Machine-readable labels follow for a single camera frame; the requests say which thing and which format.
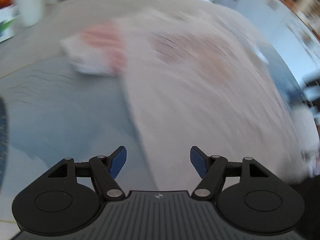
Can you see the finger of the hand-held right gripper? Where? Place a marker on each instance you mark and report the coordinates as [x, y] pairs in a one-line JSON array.
[[310, 82]]

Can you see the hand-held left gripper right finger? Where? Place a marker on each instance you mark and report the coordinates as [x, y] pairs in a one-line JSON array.
[[197, 162]]

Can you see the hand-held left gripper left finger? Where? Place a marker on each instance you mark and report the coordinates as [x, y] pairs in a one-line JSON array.
[[117, 162]]

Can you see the white and pink shirt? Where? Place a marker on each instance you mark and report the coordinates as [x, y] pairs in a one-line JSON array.
[[200, 92]]

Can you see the green and white box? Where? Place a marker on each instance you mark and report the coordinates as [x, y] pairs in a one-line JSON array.
[[5, 25]]

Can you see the white cup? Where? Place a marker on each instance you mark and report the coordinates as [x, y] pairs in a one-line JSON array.
[[31, 5]]

